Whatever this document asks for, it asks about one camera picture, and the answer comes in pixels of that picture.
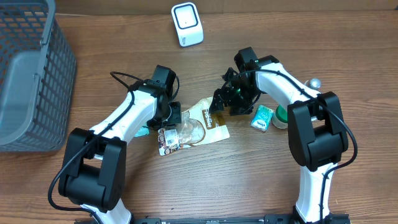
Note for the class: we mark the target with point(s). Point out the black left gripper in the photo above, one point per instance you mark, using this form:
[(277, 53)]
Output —
[(177, 118)]

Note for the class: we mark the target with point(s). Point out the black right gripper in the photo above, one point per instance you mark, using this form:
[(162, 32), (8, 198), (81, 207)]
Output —
[(227, 94)]

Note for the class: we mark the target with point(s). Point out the brown Pantree snack pouch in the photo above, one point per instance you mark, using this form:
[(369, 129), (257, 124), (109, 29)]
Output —
[(198, 127)]

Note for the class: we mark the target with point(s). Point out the green wet wipes pack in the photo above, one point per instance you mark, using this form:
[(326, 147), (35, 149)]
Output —
[(143, 131)]

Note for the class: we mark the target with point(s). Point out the small green sachet pack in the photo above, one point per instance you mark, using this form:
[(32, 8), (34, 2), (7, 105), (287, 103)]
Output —
[(262, 118)]

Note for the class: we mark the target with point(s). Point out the green lid round jar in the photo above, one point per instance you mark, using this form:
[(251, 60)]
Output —
[(280, 118)]

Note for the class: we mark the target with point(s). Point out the yellow oil glass bottle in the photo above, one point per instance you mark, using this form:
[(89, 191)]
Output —
[(313, 83)]

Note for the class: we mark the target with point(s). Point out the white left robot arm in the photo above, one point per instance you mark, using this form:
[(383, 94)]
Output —
[(94, 165)]

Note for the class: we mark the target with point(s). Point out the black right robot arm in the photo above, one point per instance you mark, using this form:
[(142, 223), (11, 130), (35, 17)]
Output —
[(316, 130)]

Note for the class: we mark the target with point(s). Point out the white barcode scanner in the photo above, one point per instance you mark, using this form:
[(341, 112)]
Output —
[(187, 24)]

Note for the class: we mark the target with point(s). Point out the grey plastic basket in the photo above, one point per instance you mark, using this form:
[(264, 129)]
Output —
[(38, 70)]

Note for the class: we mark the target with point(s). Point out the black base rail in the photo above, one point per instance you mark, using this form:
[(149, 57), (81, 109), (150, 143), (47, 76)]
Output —
[(267, 219)]

